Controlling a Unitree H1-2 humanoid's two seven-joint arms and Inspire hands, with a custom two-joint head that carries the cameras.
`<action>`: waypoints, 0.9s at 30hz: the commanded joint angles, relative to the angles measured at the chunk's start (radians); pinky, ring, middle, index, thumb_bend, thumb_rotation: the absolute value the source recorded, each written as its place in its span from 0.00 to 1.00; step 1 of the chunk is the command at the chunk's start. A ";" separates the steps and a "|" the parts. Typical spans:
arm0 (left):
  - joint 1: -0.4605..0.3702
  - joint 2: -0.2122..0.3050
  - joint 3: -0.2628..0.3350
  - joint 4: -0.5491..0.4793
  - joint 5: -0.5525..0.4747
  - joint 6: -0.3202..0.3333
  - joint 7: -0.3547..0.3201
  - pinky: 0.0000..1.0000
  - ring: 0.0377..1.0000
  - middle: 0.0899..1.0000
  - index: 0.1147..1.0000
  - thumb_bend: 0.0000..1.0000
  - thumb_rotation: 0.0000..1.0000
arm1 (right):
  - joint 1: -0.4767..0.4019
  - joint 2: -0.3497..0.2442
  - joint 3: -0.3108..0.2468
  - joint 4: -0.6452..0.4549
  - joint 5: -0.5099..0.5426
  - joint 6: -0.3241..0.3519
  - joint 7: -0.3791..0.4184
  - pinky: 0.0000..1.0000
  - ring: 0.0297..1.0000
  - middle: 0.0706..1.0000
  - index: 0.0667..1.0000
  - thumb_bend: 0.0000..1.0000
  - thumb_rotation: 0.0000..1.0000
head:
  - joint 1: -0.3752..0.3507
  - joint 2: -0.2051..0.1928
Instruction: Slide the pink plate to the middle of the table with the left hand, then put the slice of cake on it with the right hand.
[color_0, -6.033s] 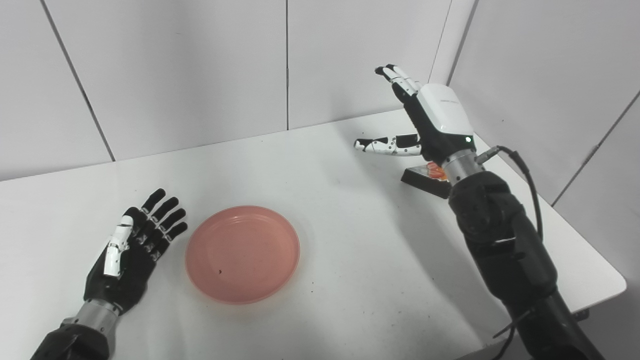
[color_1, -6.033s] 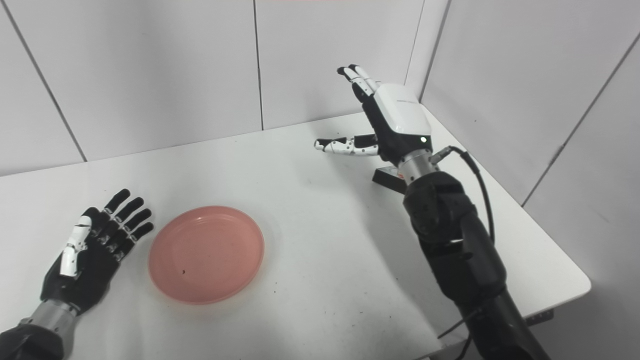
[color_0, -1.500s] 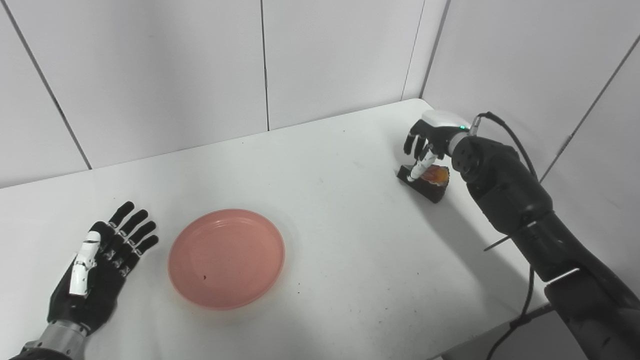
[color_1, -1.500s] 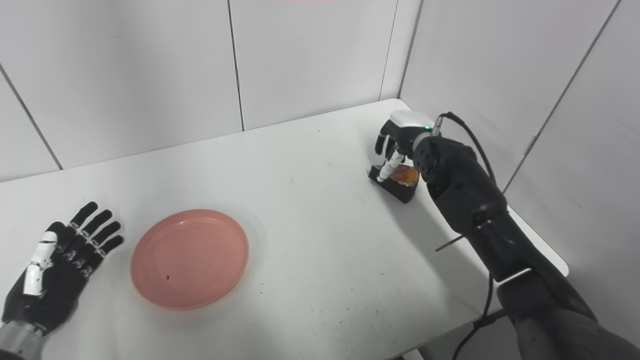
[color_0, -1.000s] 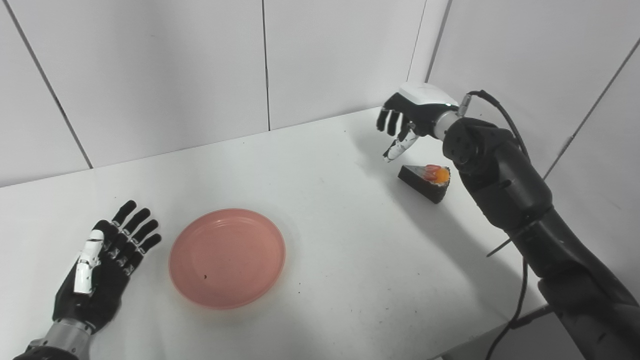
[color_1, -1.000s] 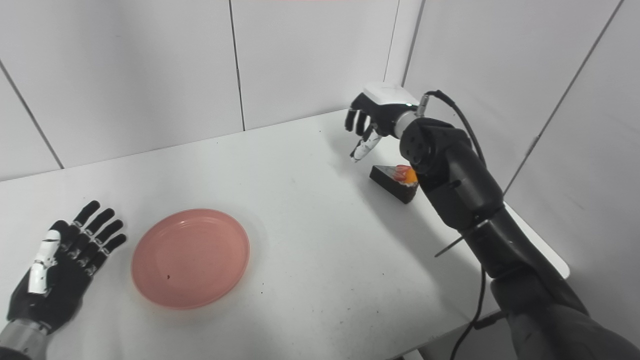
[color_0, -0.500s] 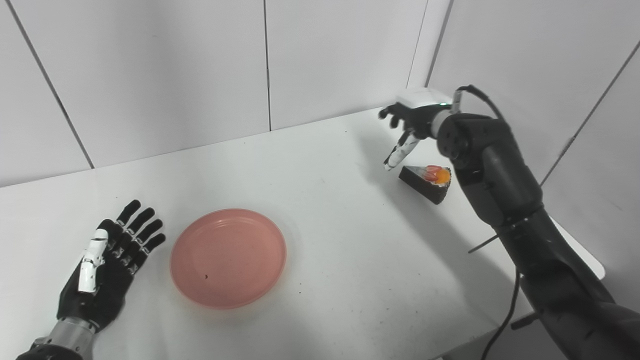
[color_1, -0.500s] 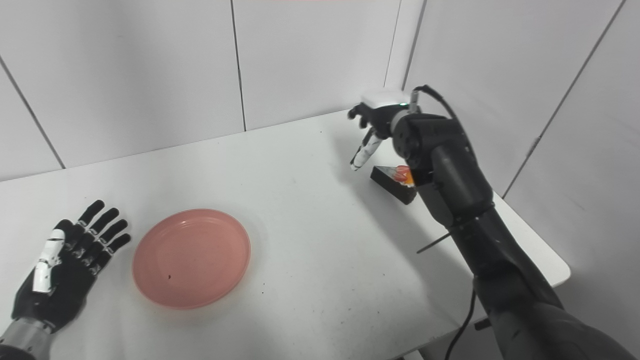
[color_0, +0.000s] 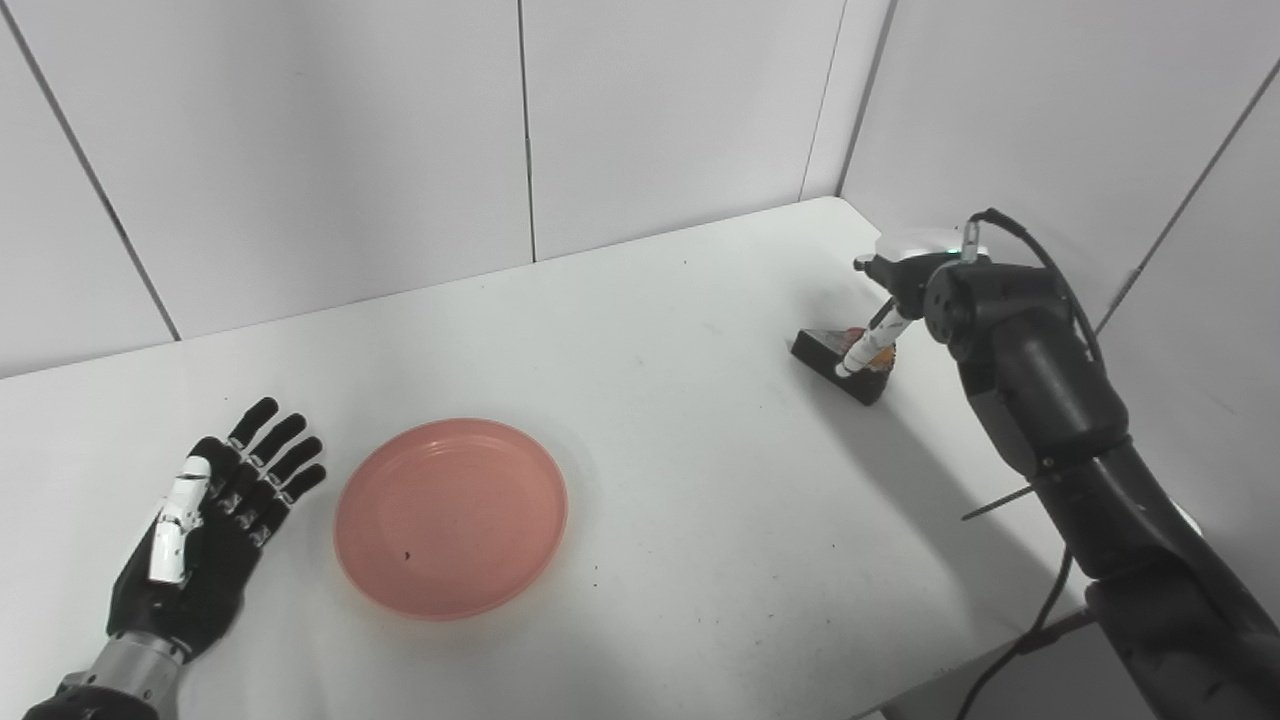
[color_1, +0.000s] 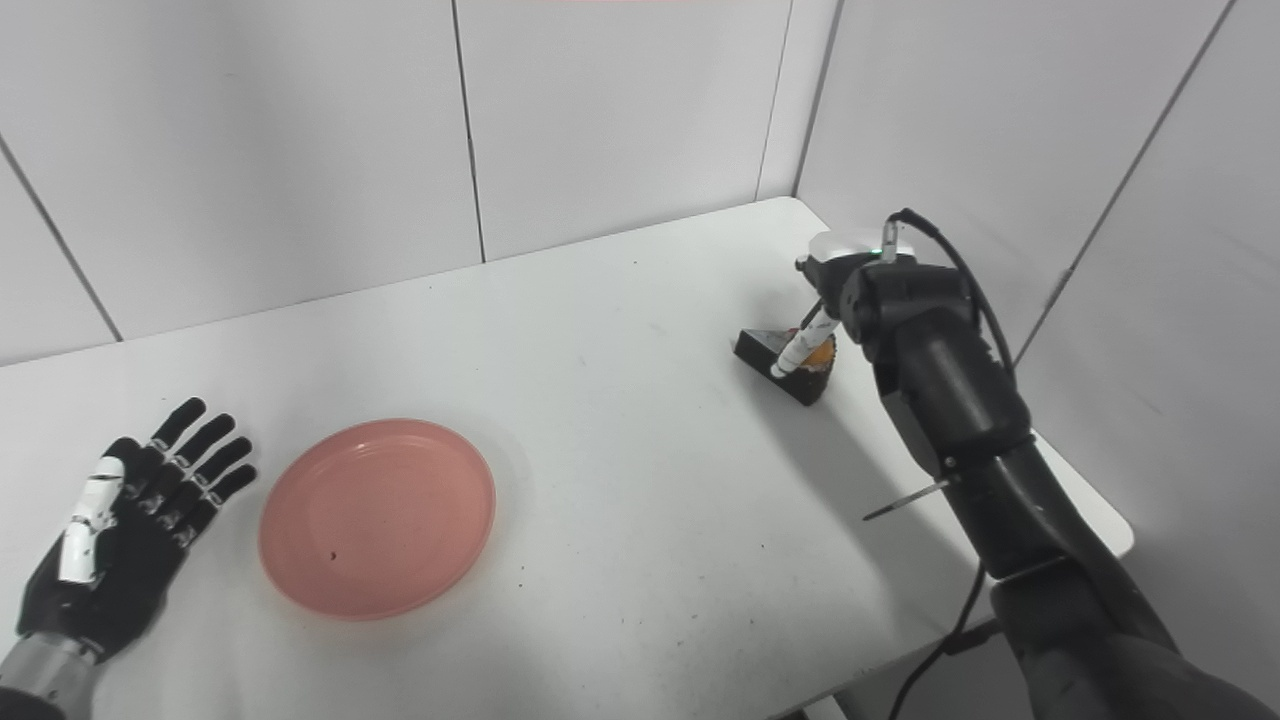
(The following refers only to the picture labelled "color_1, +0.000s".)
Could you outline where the black zip tie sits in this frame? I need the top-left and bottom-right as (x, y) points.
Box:
(863, 478), (956, 521)

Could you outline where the chocolate cake slice with fruit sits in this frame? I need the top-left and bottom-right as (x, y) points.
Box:
(733, 327), (837, 407)

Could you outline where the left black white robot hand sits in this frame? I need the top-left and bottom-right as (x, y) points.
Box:
(17, 397), (258, 664)

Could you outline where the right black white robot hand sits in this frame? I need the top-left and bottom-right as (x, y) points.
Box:
(770, 228), (916, 379)

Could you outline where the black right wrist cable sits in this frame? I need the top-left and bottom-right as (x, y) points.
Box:
(880, 208), (1017, 720)

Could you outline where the pink round plate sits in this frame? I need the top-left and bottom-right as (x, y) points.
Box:
(258, 418), (497, 622)

